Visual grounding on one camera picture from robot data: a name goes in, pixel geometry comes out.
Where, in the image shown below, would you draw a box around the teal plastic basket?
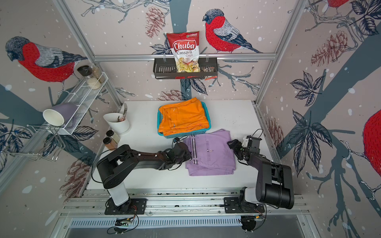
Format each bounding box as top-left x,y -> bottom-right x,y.
157,102 -> 211,138

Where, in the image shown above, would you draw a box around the purple pants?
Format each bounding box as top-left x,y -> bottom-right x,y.
184,129 -> 236,177

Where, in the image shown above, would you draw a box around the black lid spice jar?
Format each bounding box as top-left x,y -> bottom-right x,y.
77,65 -> 92,77

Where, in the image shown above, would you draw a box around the light spice jar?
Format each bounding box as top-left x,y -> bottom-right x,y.
106,130 -> 120,144

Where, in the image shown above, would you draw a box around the wire cup rack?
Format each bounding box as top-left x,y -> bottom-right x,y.
1,124 -> 65,162

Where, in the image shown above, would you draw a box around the purple white cup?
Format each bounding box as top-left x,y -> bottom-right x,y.
43,103 -> 78,127

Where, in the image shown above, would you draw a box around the glass jar on shelf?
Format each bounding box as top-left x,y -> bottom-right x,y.
90,64 -> 105,83

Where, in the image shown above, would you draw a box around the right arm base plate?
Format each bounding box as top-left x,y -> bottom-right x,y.
221,197 -> 265,214

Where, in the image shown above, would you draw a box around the brown spice jar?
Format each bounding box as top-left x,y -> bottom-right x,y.
103,137 -> 118,150

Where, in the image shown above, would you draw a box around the black wall basket shelf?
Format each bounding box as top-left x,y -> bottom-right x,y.
153,58 -> 218,79

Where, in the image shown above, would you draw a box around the white utensil holder cup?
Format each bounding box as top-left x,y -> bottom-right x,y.
103,113 -> 131,135

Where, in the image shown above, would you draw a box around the orange pants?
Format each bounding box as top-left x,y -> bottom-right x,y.
159,98 -> 207,135

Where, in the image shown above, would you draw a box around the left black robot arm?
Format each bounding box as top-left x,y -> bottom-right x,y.
96,142 -> 191,207

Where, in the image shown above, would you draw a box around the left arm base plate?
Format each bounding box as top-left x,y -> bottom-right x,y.
104,198 -> 147,215

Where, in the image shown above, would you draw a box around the red cassava chips bag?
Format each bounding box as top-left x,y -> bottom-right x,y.
167,31 -> 200,73

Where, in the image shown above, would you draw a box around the white wire wall shelf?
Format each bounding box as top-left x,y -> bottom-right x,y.
58,72 -> 109,135

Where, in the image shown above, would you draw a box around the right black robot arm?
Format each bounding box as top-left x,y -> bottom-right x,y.
227,136 -> 295,209

